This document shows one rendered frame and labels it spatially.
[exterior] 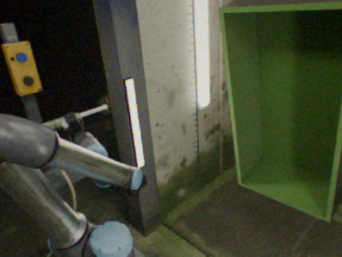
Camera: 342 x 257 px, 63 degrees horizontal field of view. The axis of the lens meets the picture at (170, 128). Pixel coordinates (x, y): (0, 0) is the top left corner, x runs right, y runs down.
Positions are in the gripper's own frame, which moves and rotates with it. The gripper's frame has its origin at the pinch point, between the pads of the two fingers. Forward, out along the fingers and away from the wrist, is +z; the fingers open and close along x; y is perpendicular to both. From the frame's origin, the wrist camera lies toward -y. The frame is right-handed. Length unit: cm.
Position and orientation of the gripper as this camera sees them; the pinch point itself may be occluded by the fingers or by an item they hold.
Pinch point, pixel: (67, 119)
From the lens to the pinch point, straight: 146.8
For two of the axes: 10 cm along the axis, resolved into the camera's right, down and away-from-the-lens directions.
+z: -5.7, -4.2, 7.1
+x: 8.0, -4.6, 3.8
